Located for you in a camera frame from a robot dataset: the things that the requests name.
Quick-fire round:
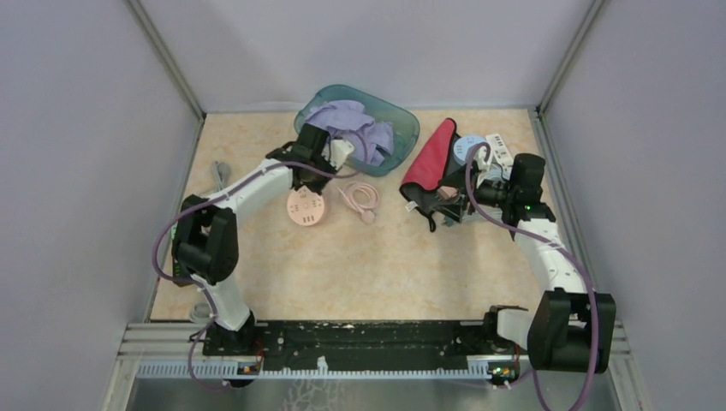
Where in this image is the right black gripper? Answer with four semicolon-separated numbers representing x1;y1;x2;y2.
430;162;516;223

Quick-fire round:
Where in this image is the pink plug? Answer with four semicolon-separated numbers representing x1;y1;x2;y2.
437;186;459;201

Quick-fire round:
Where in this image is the pink round power socket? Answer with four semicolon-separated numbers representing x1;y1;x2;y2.
286;187;327;227

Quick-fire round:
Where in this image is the blue round power socket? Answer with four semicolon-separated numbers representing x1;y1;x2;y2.
453;134;485;165

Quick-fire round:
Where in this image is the white power strip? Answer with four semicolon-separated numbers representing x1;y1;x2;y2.
485;134;514;168

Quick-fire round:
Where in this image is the grey cable with plug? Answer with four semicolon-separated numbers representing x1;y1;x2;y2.
210;161;234;197

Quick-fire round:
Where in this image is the black power strip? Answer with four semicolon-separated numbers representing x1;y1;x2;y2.
172;258;193;287

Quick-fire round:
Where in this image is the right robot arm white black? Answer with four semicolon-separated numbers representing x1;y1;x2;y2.
438;153;616;374

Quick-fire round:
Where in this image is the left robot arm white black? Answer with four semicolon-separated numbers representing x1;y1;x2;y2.
171;125;354;354

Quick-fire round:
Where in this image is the red and grey cloth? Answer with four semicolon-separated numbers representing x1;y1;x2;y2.
399;117;458;232

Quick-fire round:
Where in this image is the purple cloth in basin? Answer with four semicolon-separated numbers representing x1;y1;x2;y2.
305;99;394;167

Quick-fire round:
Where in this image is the teal plastic basin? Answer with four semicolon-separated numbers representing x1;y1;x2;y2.
294;84;420;177

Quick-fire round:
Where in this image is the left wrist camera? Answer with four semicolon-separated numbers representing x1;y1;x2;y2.
328;139;355;170

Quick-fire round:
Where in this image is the pink coiled socket cable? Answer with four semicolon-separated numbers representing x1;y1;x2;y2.
337;181;380;224

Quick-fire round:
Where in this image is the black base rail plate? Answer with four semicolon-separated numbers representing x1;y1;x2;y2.
202;320;515;372

